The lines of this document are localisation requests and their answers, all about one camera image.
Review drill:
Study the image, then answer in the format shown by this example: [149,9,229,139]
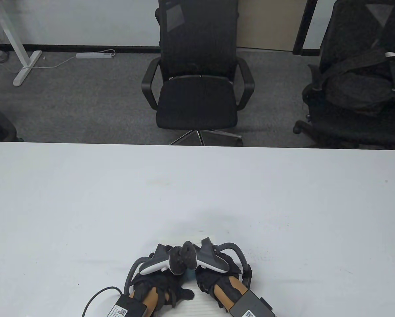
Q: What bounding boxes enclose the white desk leg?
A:
[0,0,42,87]

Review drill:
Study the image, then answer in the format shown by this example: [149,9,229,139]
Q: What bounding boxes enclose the beige door panel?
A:
[239,0,307,52]

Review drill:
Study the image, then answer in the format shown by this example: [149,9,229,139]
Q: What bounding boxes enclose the white lined paper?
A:
[158,231,232,317]

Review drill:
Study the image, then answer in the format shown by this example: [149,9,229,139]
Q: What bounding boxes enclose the person's left hand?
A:
[131,245,195,311]

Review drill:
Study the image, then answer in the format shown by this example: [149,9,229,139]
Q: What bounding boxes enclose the person's left forearm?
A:
[131,287,161,312]

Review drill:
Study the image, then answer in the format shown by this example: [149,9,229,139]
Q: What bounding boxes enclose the white power strip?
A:
[76,50,116,60]

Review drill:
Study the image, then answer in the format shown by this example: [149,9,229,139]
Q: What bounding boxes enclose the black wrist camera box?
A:
[105,295,147,317]
[230,290,277,317]

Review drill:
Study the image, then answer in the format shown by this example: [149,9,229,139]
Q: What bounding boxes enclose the white power cable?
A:
[27,55,77,70]

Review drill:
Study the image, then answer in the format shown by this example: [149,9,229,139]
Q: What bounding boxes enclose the black mesh office chair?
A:
[141,0,256,146]

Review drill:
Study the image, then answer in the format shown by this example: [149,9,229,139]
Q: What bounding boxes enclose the black braided cable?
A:
[83,286,124,317]

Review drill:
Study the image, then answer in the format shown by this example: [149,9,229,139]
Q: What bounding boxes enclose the black door frame post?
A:
[293,0,318,55]

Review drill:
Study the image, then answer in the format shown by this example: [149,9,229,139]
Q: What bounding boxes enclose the black backpack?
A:
[308,46,395,116]

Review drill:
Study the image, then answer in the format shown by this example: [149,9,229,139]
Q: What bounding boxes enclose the black fabric office chair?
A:
[293,0,395,149]

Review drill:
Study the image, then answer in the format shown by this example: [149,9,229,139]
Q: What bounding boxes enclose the person's right hand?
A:
[195,249,252,301]

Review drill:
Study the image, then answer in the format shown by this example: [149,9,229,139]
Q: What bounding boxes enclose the person's right forearm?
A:
[214,277,251,306]

